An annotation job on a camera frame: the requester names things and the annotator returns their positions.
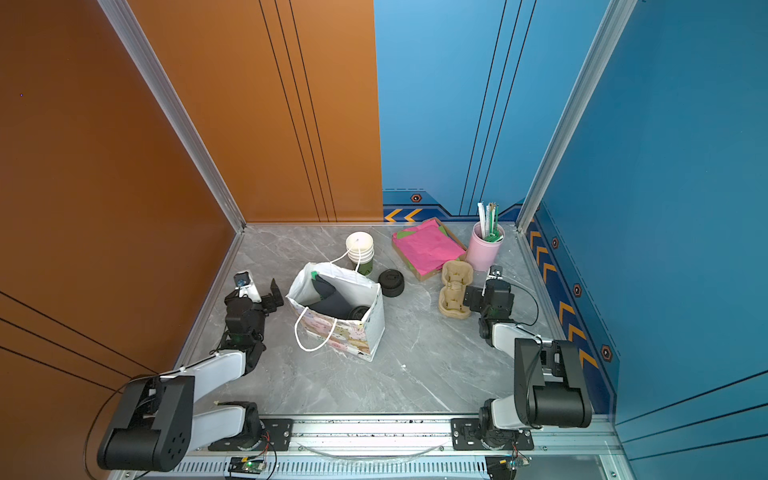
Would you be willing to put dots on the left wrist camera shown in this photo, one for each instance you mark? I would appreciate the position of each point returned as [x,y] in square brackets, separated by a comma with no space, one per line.
[245,286]

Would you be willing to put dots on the green circuit board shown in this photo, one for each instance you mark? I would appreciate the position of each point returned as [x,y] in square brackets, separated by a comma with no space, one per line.
[244,466]

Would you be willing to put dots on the brown cardboard napkin tray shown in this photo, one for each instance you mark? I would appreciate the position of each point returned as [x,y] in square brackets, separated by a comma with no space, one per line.
[435,264]

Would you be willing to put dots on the dark grey napkin stack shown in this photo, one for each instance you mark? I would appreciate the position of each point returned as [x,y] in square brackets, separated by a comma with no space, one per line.
[331,303]

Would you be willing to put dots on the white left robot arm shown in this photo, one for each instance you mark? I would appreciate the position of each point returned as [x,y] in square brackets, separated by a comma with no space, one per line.
[155,423]

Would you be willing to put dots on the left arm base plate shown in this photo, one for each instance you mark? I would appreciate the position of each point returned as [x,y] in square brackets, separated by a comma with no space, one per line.
[274,434]

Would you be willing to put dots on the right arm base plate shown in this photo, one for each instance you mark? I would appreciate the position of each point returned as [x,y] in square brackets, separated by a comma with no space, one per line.
[468,435]

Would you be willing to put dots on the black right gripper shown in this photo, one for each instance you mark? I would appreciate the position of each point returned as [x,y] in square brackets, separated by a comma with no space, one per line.
[477,294]

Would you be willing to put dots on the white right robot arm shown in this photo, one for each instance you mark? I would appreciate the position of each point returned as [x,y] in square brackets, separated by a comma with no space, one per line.
[549,385]

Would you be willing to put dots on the beige pulp cup carrier stack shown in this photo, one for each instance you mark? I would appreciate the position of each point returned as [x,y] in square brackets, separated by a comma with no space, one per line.
[456,276]

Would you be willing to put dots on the stack of black lids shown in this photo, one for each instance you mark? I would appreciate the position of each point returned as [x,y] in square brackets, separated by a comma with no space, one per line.
[392,283]

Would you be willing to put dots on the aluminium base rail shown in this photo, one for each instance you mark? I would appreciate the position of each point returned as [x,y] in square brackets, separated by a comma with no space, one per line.
[414,446]

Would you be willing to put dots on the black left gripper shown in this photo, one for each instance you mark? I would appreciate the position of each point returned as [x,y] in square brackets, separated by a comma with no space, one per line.
[270,307]

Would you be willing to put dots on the patterned paper gift bag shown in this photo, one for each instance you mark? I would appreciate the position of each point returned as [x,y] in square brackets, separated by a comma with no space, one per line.
[314,331]

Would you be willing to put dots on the pink napkin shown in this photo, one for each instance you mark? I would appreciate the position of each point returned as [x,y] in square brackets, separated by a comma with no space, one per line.
[426,249]

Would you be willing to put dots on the small circuit board right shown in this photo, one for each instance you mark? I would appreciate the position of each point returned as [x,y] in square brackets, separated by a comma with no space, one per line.
[505,467]

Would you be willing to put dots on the green napkin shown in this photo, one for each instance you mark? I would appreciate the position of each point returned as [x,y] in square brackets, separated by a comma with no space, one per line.
[427,226]

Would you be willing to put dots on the stack of paper cups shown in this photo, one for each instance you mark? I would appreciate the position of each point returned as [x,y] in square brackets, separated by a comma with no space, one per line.
[360,250]

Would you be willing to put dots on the pink metal bucket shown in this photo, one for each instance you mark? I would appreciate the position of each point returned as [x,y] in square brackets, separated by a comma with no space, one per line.
[481,254]

